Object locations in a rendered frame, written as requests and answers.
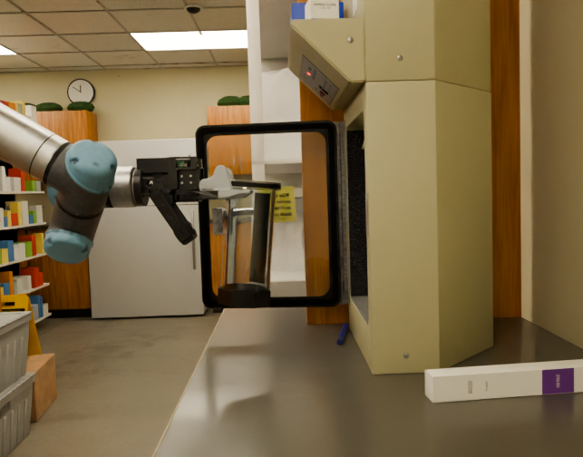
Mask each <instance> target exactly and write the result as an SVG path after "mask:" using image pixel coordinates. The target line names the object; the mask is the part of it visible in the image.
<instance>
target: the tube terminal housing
mask: <svg viewBox="0 0 583 457"><path fill-rule="evenodd" d="M359 17H362V19H363V20H364V63H365V81H364V83H363V84H362V85H361V87H360V88H359V89H358V91H357V92H356V93H355V95H354V96H353V98H352V99H351V100H350V102H349V103H348V104H347V105H346V106H345V107H344V121H345V149H346V131H364V162H365V193H368V227H369V237H367V236H366V238H367V276H368V296H362V297H368V314H369V321H368V324H367V323H366V322H365V321H364V319H363V317H362V316H361V314H360V312H359V311H358V309H357V308H356V306H355V304H354V303H353V301H352V299H351V292H350V306H349V328H350V330H351V332H352V334H353V336H354V338H355V341H356V343H357V344H358V346H359V348H360V350H361V352H362V354H363V356H364V359H365V361H366V362H367V364H368V366H369V368H370V370H371V372H372V374H408V373H424V370H429V369H443V368H449V367H451V366H453V365H456V364H458V363H459V362H461V361H463V360H465V359H467V358H469V357H471V356H473V355H476V354H478V353H480V352H482V351H484V350H486V349H488V348H490V347H492V346H493V277H492V186H491V93H490V91H491V16H490V0H357V10H356V12H355V16H354V18H359Z"/></svg>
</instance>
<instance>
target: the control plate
mask: <svg viewBox="0 0 583 457"><path fill-rule="evenodd" d="M308 67H310V68H311V69H312V71H311V70H309V69H308ZM307 72H309V73H310V74H311V75H309V74H308V73H307ZM299 77H300V78H301V79H302V80H303V81H304V82H305V83H306V84H307V85H308V86H310V87H311V88H312V89H313V90H314V91H315V92H316V93H317V94H318V95H319V96H320V94H321V93H320V92H319V91H322V90H321V89H320V88H319V85H320V86H321V87H323V86H322V85H323V83H324V82H325V81H327V83H326V86H325V88H324V90H325V91H326V92H328V95H327V94H325V96H323V95H322V94H321V95H322V96H323V97H321V96H320V97H321V98H322V99H323V100H324V101H325V102H326V103H327V104H328V105H330V104H331V102H332V100H333V99H334V98H335V95H336V94H337V92H338V90H339V89H338V88H337V87H336V86H335V85H334V84H333V83H332V82H331V81H330V80H329V79H328V78H327V77H326V76H325V75H324V74H322V73H321V72H320V71H319V70H318V69H317V68H316V67H315V66H314V65H313V64H312V63H311V62H310V61H309V60H308V59H307V58H306V57H305V56H304V55H303V57H302V63H301V68H300V74H299ZM324 80H325V81H324ZM322 92H323V91H322ZM319 93H320V94H319Z"/></svg>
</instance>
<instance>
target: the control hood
mask: <svg viewBox="0 0 583 457"><path fill-rule="evenodd" d="M303 55H304V56H305V57H306V58H307V59H308V60H309V61H310V62H311V63H312V64H313V65H314V66H315V67H316V68H317V69H318V70H319V71H320V72H321V73H322V74H324V75H325V76H326V77H327V78H328V79H329V80H330V81H331V82H332V83H333V84H334V85H335V86H336V87H337V88H338V89H339V90H338V92H337V94H336V95H335V98H334V99H333V100H332V102H331V104H330V105H328V104H327V103H326V102H325V101H324V100H323V99H322V98H321V97H320V96H319V95H318V94H317V93H316V92H315V91H314V90H313V89H312V88H311V87H310V86H308V85H307V84H306V83H305V82H304V81H303V80H302V79H301V78H300V77H299V74H300V68H301V63H302V57H303ZM288 68H289V70H290V71H291V72H292V73H293V74H294V75H295V76H296V77H297V78H298V79H299V80H300V81H301V82H302V83H303V84H304V85H305V86H307V87H308V88H309V89H310V90H311V91H312V92H313V93H314V94H315V95H316V96H317V97H318V98H319V99H320V100H321V101H322V102H323V103H324V104H325V105H326V106H328V107H329V108H330V109H331V110H333V111H342V110H343V109H344V107H345V106H346V105H347V104H348V103H349V102H350V100H351V99H352V98H353V96H354V95H355V93H356V92H357V91H358V89H359V88H360V87H361V85H362V84H363V83H364V81H365V63H364V20H363V19H362V17H359V18H326V19H294V20H293V21H292V22H290V38H289V55H288Z"/></svg>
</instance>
